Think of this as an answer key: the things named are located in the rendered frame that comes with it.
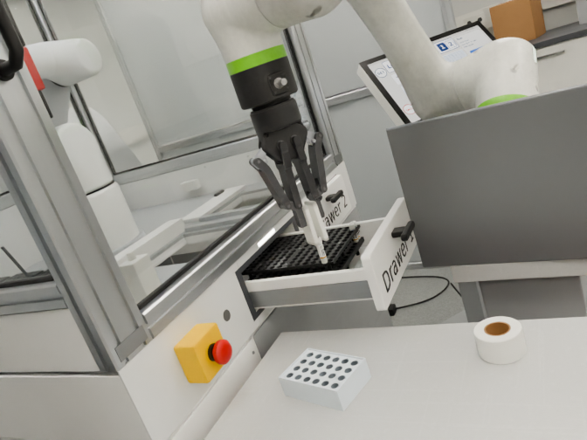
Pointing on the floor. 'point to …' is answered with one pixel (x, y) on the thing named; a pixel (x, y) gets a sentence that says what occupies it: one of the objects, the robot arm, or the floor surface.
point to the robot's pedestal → (530, 288)
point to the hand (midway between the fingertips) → (312, 223)
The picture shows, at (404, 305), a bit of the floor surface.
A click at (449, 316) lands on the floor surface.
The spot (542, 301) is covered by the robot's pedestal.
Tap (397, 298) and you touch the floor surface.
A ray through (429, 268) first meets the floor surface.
